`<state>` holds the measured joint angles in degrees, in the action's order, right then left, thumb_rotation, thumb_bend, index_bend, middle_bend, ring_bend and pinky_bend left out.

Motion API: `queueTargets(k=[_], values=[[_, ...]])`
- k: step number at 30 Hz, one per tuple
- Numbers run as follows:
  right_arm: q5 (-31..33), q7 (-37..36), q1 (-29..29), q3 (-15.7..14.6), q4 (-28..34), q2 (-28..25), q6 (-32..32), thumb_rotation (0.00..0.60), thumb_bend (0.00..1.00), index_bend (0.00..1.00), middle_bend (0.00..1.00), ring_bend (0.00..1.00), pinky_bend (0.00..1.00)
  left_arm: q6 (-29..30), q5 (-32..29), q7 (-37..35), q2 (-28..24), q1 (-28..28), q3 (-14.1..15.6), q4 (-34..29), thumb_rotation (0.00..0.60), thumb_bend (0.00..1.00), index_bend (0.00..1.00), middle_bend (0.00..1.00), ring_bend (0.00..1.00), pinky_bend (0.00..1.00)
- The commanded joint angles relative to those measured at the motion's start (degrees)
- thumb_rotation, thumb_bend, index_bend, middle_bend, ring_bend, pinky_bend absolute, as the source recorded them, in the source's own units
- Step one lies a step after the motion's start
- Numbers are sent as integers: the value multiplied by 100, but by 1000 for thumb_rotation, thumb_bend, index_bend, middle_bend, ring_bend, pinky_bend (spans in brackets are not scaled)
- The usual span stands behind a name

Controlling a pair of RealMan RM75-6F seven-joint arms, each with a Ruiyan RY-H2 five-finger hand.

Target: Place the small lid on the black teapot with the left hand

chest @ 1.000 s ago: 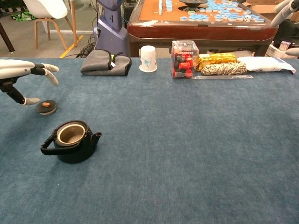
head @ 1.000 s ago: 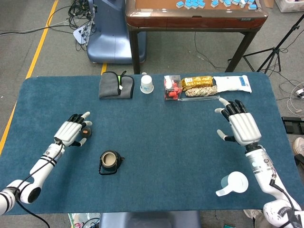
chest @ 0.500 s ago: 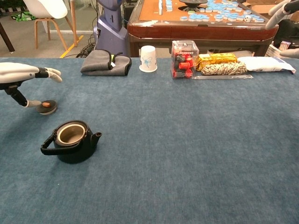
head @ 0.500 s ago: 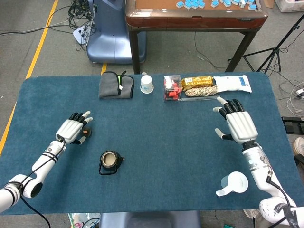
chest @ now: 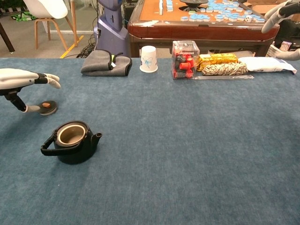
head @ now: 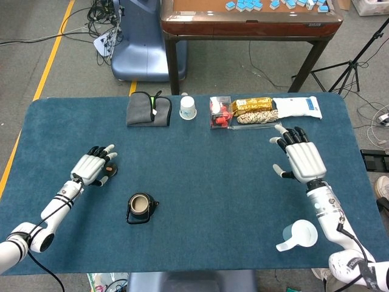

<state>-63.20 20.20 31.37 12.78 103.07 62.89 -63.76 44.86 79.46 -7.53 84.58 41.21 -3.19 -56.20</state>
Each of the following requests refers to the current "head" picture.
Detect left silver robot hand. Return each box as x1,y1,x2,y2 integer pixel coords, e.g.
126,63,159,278
70,144,119,187

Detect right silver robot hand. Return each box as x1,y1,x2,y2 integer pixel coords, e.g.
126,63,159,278
269,123,328,184

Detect black teapot lid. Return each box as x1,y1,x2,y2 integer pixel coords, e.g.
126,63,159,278
102,162,119,178

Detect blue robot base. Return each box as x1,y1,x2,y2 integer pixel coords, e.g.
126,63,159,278
110,0,188,82

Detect black iron teapot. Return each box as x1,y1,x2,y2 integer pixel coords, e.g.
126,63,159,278
125,192,160,226

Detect white plastic bag package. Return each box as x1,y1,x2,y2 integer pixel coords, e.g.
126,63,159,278
272,96,323,120

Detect clear plastic tube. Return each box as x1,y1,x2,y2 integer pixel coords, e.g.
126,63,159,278
229,123,283,131

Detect black foot pedal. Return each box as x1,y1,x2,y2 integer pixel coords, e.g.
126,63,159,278
360,148,389,173

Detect grey folded cloth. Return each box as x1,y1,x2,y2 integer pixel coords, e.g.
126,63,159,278
125,90,173,128

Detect white plastic measuring cup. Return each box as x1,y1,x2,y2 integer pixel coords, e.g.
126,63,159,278
275,219,318,252

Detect gold foil package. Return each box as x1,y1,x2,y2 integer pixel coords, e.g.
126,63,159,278
231,97,274,116

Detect white shoe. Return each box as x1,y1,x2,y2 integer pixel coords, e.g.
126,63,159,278
374,175,389,198

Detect blue table mat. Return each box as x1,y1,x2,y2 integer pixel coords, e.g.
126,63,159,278
0,92,383,276

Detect clear box, red black parts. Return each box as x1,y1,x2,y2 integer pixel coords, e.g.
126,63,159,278
208,96,235,130

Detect black tripod stand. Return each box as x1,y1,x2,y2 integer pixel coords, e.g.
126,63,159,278
291,18,389,94

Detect white paper cup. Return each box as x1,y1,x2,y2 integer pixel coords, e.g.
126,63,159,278
179,96,198,120

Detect white power strip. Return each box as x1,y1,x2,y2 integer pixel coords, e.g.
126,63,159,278
92,30,119,58

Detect brown mahjong table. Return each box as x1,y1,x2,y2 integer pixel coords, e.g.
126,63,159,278
160,0,344,96

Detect grey blue robot body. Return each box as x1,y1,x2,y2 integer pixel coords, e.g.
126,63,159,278
126,269,259,292

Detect braided brown white rope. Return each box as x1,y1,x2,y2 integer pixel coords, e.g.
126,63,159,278
236,109,280,125

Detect white cable with charger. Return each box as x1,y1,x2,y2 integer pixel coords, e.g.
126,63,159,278
355,103,389,145

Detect thin black floor cable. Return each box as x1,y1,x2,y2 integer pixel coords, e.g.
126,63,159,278
248,41,294,91

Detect black floor cable bundle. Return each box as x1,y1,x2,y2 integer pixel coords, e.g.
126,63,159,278
86,0,122,66

